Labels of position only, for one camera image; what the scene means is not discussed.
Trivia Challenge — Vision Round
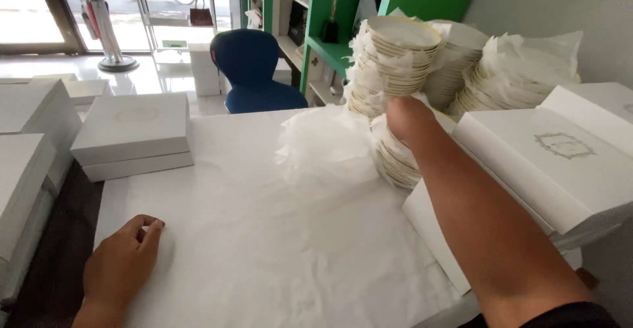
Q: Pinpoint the black sleeve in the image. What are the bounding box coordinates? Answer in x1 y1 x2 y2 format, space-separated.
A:
459 301 622 328

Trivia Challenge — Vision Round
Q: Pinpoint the crumpled white tissue paper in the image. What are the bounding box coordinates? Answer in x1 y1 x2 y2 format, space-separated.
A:
273 104 382 191

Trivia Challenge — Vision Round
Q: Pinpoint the metal floor stand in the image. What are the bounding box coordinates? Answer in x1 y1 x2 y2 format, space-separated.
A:
75 0 140 75

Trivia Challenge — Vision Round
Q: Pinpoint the brown handbag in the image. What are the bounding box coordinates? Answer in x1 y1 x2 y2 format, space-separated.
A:
189 0 215 27

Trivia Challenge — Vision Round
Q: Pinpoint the white floor cabinet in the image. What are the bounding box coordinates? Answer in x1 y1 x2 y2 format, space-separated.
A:
187 43 222 98

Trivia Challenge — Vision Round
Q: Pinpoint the plain stack of white bowls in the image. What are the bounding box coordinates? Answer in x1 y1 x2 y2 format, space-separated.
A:
423 19 491 114

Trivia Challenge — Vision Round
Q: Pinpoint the short stack of gold-rimmed bowls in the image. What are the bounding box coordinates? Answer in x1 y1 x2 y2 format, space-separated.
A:
370 113 424 192

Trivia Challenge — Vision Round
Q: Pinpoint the stack of white gift boxes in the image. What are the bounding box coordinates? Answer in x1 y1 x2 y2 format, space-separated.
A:
0 73 112 305

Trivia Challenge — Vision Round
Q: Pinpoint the tall stack of gold-rimmed bowls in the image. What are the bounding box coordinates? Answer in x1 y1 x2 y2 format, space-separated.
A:
344 15 442 119

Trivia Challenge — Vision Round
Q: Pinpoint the plain white gift box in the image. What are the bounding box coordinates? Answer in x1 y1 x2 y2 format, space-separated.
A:
81 150 195 183

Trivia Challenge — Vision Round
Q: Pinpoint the white box with grey emblem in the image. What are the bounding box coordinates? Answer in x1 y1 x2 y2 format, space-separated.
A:
451 82 633 251

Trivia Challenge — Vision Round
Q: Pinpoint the green and white shelf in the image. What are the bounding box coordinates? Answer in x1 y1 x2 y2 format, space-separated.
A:
244 0 484 107

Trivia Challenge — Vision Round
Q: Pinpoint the blue upholstered chair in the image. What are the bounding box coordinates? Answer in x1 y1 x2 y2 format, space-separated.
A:
210 28 309 115

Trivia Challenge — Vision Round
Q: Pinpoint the person's right hand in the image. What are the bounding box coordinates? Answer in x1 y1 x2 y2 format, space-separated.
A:
385 95 439 147

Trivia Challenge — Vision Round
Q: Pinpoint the glass display rack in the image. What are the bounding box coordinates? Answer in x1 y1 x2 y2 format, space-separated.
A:
130 0 219 54

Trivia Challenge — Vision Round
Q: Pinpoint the white box with gold emblem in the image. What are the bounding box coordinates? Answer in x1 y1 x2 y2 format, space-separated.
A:
70 92 193 167

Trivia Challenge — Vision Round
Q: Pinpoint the person's left hand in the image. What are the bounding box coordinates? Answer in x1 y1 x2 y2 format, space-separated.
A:
82 214 166 314

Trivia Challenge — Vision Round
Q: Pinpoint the large white tissue paper sheet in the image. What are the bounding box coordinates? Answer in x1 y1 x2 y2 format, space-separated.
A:
93 106 480 328

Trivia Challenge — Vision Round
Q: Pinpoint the leaning stack of wrapped bowls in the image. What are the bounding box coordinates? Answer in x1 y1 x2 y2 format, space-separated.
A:
446 30 584 119

